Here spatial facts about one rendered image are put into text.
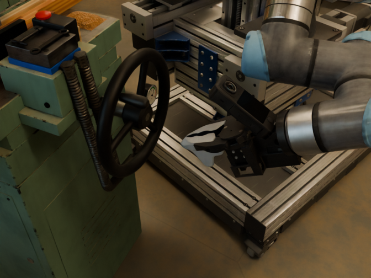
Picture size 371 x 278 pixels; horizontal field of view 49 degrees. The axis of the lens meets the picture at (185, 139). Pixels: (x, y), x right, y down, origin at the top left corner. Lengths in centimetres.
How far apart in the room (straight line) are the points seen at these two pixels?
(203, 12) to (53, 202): 87
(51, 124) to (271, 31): 44
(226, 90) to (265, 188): 97
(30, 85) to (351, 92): 56
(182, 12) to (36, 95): 82
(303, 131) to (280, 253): 110
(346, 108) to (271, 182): 103
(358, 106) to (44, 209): 74
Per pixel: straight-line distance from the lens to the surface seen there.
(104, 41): 106
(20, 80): 83
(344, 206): 188
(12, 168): 90
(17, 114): 87
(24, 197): 97
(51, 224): 109
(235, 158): 68
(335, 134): 59
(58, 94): 79
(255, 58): 64
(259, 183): 158
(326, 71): 64
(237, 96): 64
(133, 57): 82
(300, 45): 65
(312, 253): 169
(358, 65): 64
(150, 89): 120
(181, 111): 189
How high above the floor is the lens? 136
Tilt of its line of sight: 41 degrees down
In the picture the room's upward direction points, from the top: straight up
